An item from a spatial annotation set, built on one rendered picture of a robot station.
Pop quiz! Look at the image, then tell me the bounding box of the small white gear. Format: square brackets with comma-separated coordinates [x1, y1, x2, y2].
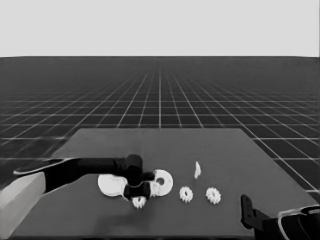
[178, 185, 194, 204]
[205, 186, 222, 205]
[131, 195, 148, 210]
[149, 181, 163, 198]

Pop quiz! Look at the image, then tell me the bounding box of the large thick white disc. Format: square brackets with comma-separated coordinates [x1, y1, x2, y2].
[97, 173, 129, 198]

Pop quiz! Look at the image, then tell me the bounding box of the white round carrier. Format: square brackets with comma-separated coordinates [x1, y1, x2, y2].
[149, 169, 174, 198]

